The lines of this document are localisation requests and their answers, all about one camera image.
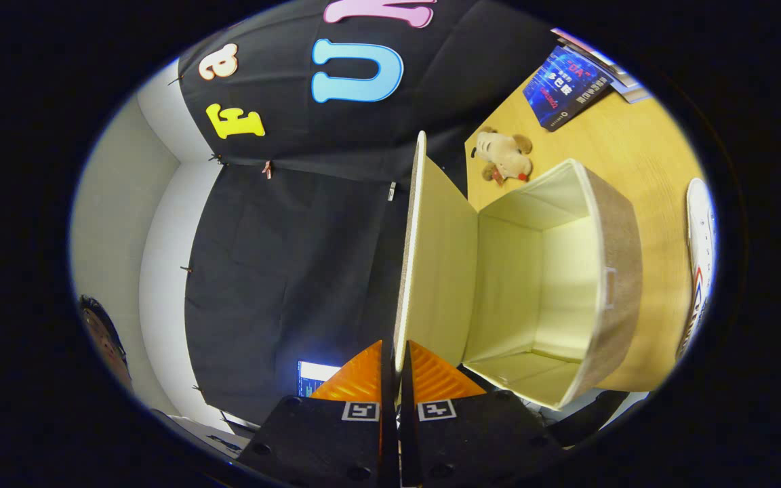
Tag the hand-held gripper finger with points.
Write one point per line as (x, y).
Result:
(390, 434)
(407, 440)

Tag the beige fabric storage box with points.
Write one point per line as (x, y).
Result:
(519, 285)

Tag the white canvas shoe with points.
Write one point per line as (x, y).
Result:
(702, 224)

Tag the computer monitor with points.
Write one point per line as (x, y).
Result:
(316, 376)

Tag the black backdrop cloth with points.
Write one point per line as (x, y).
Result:
(282, 271)

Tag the copper cloth clip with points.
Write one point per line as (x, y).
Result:
(266, 169)

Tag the brown plush dog toy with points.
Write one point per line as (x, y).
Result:
(509, 159)

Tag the dark blue book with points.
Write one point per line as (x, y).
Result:
(567, 88)

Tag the pale blue book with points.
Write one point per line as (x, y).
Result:
(634, 91)

